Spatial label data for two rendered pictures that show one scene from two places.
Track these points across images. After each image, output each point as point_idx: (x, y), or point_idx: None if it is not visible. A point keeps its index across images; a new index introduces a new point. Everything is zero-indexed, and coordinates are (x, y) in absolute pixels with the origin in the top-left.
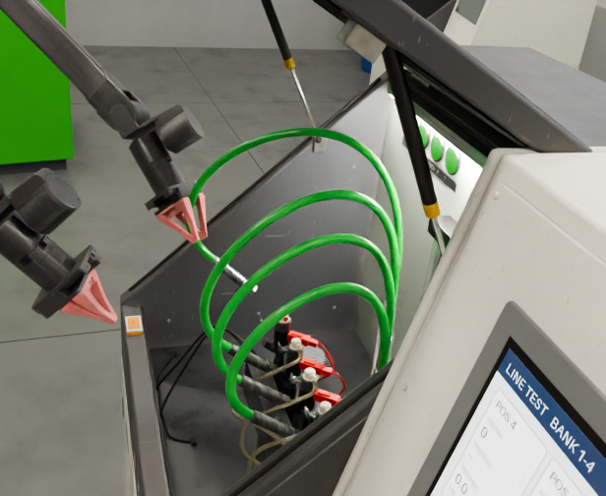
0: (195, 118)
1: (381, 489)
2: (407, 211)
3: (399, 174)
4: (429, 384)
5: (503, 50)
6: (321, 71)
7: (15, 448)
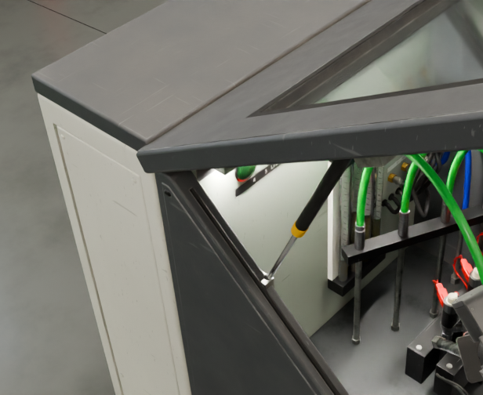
0: (458, 300)
1: None
2: (269, 224)
3: (243, 220)
4: None
5: (84, 81)
6: None
7: None
